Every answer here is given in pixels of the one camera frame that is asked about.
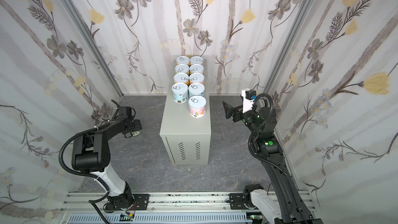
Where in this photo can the yellow label can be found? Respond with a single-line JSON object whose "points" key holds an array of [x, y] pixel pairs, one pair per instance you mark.
{"points": [[183, 60]]}

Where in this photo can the pink label can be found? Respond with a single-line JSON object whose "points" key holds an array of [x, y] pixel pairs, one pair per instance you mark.
{"points": [[196, 60]]}

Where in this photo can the white can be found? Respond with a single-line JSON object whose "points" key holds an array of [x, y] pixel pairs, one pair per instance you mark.
{"points": [[197, 106]]}

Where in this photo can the orange label can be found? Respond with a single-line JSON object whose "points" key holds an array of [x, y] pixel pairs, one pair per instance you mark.
{"points": [[181, 78]]}

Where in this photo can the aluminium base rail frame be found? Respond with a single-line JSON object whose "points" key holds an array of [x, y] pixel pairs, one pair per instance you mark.
{"points": [[207, 202]]}

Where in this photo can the brown label can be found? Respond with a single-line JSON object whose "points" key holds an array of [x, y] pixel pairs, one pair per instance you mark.
{"points": [[196, 68]]}

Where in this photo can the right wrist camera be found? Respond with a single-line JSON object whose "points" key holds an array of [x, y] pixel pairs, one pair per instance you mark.
{"points": [[248, 96]]}

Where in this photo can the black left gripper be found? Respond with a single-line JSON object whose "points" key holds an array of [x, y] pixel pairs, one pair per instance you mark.
{"points": [[138, 125]]}

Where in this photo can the light blue can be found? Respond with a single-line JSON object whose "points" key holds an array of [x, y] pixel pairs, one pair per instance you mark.
{"points": [[180, 92], [196, 89]]}

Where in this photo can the green label can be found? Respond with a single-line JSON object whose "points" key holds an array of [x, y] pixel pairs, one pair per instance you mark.
{"points": [[136, 133], [182, 68]]}

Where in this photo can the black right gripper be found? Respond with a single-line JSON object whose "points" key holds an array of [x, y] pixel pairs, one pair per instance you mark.
{"points": [[235, 113]]}

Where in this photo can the white slotted cable duct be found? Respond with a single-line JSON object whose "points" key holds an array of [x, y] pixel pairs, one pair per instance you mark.
{"points": [[179, 218]]}

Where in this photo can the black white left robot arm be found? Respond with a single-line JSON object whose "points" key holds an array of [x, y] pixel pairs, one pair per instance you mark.
{"points": [[91, 155]]}

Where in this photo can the grey metal cabinet box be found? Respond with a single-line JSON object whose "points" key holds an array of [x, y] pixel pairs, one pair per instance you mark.
{"points": [[186, 138]]}

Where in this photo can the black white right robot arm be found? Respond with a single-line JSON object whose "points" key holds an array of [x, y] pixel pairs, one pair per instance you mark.
{"points": [[264, 146]]}

